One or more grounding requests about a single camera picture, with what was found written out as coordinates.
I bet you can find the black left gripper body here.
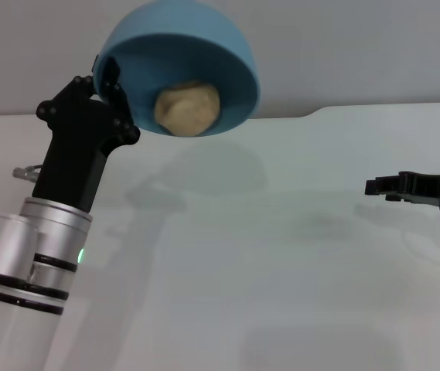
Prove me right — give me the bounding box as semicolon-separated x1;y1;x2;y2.
32;75;142;213

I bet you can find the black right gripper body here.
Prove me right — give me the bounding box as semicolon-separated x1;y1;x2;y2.
397;169;440;208

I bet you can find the beige egg yolk pastry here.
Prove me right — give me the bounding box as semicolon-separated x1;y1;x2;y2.
153;80;221;137

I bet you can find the blue bowl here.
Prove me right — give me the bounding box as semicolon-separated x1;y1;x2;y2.
94;0;261;137

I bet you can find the left arm cable with plug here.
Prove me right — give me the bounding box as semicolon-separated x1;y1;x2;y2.
12;164;45;182

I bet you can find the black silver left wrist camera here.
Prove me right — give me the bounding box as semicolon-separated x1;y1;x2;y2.
0;209;41;281

